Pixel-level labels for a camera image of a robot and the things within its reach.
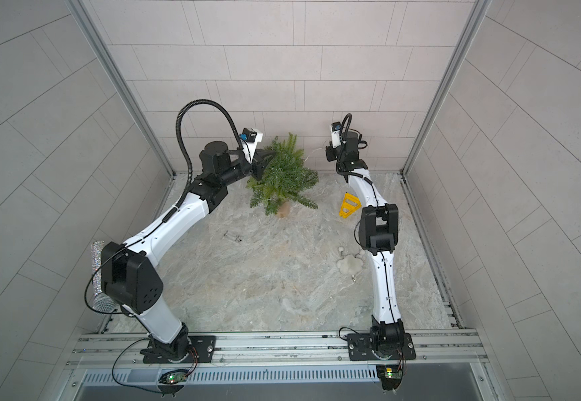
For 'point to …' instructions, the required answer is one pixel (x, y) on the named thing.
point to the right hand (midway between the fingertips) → (332, 137)
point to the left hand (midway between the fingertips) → (278, 151)
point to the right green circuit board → (390, 376)
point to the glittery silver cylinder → (101, 300)
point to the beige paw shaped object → (350, 264)
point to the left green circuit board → (174, 377)
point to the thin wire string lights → (317, 149)
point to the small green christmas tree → (285, 179)
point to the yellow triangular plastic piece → (351, 204)
